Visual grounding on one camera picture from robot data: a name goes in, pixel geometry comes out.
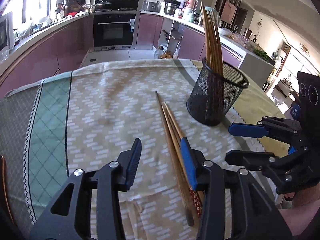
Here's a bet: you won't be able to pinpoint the steel cooking pot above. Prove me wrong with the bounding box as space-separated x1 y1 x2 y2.
164 1 180 15

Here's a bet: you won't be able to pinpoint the silver countertop appliance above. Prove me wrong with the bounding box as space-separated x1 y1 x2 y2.
0 11 15 53

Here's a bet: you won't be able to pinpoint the person's right hand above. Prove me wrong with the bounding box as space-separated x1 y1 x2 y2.
284 186 320 208

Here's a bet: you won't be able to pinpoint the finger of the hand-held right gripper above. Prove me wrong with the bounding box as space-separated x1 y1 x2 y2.
225 147 313 195
229 116 303 145

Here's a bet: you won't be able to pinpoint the framed wall picture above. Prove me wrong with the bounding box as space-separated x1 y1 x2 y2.
221 0 237 24

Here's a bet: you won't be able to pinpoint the built-in black oven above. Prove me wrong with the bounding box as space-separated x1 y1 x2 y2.
92 11 140 50

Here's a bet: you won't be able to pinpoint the bunch of wooden chopsticks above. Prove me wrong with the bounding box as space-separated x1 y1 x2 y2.
199 1 225 78

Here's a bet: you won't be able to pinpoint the black mesh utensil holder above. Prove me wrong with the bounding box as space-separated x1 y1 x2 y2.
186 56 250 127

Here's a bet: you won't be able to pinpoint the kitchen window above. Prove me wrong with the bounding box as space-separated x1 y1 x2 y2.
0 0 57 28

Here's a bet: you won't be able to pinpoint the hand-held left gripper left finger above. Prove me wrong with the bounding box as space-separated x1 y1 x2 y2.
30 137 142 240

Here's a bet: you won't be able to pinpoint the silver rice cooker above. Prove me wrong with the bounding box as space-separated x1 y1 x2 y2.
142 0 160 12

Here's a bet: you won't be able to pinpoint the light wooden chopstick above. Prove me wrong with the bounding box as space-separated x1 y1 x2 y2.
164 101 205 202
161 104 202 218

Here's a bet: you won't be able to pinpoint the blue bag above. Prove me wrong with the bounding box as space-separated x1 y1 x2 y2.
291 102 302 120

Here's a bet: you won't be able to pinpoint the clear plastic container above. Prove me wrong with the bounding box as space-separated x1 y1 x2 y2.
234 34 258 51

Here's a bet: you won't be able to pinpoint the white kitchen counter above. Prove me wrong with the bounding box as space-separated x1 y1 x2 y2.
0 10 275 90

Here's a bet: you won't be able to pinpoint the hanging kitchen utensils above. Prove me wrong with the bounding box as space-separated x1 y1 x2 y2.
56 0 87 18

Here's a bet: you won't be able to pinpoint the dark brown chopstick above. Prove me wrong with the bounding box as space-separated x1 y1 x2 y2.
155 91 195 227

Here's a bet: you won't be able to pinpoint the black wok with lid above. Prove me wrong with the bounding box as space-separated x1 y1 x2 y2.
95 0 112 11

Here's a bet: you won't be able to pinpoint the wooden chair back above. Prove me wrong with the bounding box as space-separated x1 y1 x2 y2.
0 155 14 227

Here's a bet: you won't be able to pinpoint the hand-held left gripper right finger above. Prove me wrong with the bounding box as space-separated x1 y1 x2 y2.
180 137 293 240

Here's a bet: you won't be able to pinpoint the pink base cabinets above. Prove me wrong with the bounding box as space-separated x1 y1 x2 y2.
0 12 243 98

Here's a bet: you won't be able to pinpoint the green leafy vegetables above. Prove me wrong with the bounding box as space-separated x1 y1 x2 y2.
254 49 272 62

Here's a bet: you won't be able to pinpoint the patterned beige teal tablecloth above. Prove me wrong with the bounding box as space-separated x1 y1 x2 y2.
0 59 268 240

